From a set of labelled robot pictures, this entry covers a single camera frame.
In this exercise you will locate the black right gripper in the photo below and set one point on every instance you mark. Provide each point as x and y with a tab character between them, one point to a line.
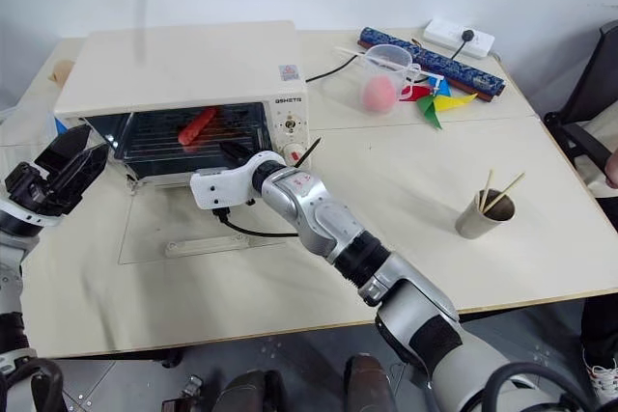
247	161

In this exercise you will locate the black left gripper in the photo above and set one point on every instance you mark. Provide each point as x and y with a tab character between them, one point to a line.
31	187

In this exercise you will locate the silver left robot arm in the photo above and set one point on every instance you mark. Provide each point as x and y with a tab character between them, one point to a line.
9	282

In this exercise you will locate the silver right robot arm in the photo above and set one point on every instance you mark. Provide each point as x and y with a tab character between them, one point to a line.
314	211

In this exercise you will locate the cream oven timer knob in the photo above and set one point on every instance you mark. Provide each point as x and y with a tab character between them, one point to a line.
294	151

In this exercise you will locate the red sausage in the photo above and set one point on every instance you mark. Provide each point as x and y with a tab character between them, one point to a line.
195	126

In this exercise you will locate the glass oven door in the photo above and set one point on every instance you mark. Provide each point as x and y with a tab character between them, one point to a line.
159	219

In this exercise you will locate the cream white toaster oven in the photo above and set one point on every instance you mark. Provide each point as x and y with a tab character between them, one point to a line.
193	69

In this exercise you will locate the blue object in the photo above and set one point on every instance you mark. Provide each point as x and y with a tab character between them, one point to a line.
60	126

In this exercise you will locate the clear plastic bag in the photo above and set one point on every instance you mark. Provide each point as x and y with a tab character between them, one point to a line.
24	125

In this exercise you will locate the pink peach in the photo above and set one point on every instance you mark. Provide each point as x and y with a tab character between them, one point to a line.
379	95

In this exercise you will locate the clear plastic measuring cup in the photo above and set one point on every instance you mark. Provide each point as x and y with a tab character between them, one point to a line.
386	64

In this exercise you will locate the colourful paper pinwheel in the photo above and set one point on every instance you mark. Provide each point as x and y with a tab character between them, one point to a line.
434	108

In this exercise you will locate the blue patterned long box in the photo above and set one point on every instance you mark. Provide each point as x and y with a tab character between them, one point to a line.
463	69

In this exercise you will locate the white power strip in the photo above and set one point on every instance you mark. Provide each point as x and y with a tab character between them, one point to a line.
454	33

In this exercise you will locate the wooden skewer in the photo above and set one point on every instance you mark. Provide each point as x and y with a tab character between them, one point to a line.
507	190
487	190

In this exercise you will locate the brown paper cup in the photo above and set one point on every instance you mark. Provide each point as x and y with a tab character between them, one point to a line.
483	221

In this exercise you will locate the dark rounded shape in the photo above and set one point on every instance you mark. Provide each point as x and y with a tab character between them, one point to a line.
367	383
251	390

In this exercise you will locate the black chair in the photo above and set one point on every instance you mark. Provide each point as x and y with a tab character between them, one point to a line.
579	113

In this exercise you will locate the person with white shoe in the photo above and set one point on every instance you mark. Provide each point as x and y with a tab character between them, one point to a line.
601	335

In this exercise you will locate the silver oven switch knob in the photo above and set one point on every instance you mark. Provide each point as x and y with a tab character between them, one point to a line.
290	125

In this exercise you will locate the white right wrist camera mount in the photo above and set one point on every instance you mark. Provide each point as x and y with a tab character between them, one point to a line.
217	185

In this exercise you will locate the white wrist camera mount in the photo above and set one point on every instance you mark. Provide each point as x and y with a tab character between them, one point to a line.
217	185
19	219

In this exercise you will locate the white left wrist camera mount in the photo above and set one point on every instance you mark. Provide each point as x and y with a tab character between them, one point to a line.
19	219

